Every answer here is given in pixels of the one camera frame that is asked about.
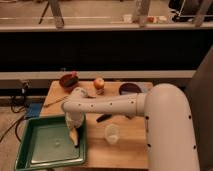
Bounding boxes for red bowl with utensil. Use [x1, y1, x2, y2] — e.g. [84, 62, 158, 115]
[59, 71, 78, 88]

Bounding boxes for black handled knife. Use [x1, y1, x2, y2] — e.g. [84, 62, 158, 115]
[96, 114, 112, 123]

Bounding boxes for green plastic tray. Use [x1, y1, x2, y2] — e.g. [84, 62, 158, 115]
[14, 115, 87, 171]

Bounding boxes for blue power box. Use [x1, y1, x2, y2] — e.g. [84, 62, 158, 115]
[25, 103, 42, 119]

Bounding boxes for wooden stick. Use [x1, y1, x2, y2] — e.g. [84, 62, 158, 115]
[43, 96, 68, 108]

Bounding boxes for red yellow apple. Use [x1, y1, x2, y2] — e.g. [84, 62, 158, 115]
[93, 77, 105, 90]

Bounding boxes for dark bowl with blue sponge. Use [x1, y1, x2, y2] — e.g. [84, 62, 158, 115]
[119, 83, 141, 95]

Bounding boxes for black cables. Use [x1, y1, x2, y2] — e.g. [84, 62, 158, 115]
[0, 83, 31, 144]

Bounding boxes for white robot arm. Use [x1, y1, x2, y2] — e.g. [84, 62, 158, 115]
[61, 84, 200, 171]

